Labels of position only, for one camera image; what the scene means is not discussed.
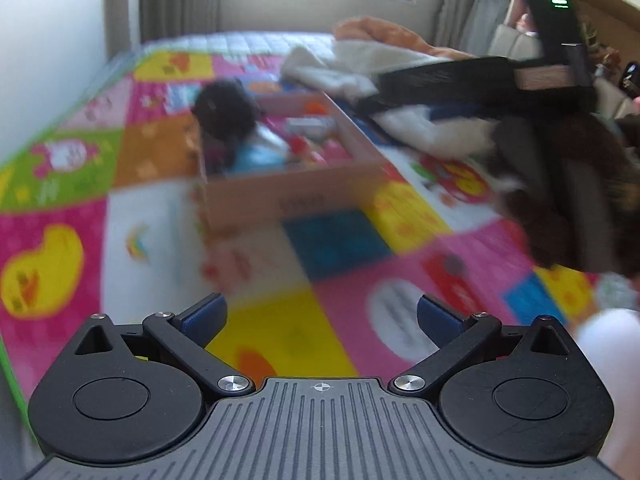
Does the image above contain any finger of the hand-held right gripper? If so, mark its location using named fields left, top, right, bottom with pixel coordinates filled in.
left=356, top=97, right=501, bottom=121
left=376, top=57, right=517, bottom=106

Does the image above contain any orange cloth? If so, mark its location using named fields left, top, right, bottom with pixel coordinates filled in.
left=333, top=16, right=476, bottom=59

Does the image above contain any grey upholstered chair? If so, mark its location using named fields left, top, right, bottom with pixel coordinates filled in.
left=470, top=0, right=544, bottom=59

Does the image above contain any blue toy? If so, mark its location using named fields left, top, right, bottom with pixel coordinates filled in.
left=231, top=132, right=292, bottom=174

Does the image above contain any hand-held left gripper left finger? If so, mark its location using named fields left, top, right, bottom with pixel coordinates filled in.
left=75, top=292, right=253, bottom=397

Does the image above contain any quilted bed sheet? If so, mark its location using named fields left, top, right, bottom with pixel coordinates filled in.
left=142, top=30, right=342, bottom=57

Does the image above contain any white fluffy blanket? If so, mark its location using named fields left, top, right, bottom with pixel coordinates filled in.
left=280, top=40, right=501, bottom=161

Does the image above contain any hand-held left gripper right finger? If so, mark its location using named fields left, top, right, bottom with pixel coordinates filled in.
left=392, top=294, right=571, bottom=397

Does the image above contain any colourful cartoon play mat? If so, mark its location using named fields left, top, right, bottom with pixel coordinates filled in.
left=0, top=42, right=601, bottom=411

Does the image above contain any pink cardboard box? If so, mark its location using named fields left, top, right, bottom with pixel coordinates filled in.
left=194, top=91, right=389, bottom=237

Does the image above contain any grey curtain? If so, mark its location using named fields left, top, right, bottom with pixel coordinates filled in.
left=410, top=0, right=482, bottom=52
left=140, top=0, right=222, bottom=45

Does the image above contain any small white box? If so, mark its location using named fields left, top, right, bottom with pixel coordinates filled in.
left=286, top=117, right=337, bottom=139

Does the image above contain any yellow red toy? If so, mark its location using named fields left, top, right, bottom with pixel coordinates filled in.
left=289, top=137, right=327, bottom=164

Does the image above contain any black plush toy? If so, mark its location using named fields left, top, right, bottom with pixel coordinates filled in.
left=192, top=82, right=262, bottom=171

